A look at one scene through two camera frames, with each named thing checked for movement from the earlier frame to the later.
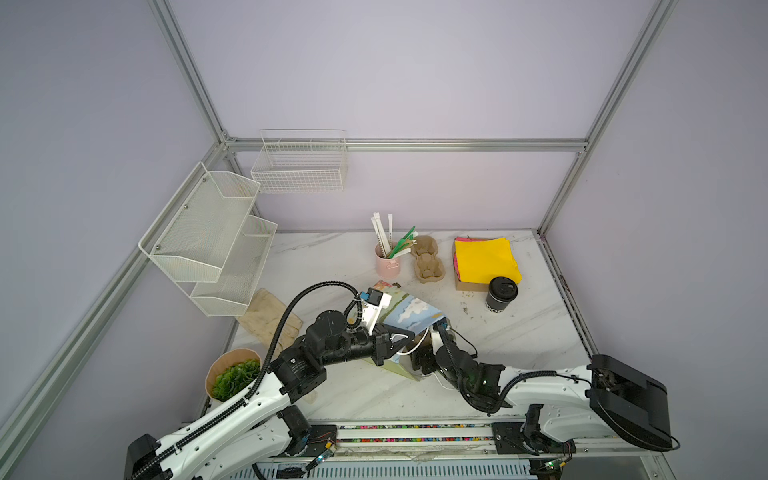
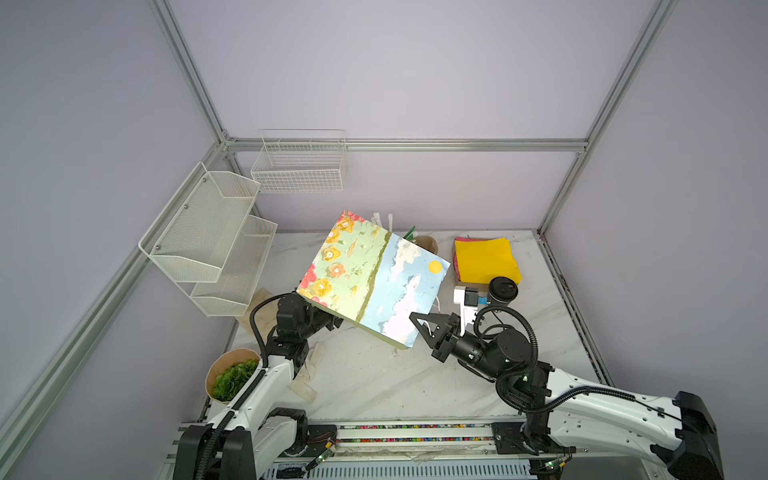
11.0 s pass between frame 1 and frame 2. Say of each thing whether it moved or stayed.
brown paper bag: stayed
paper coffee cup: stayed
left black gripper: moved
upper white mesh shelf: stayed
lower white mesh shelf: stayed
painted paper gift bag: moved
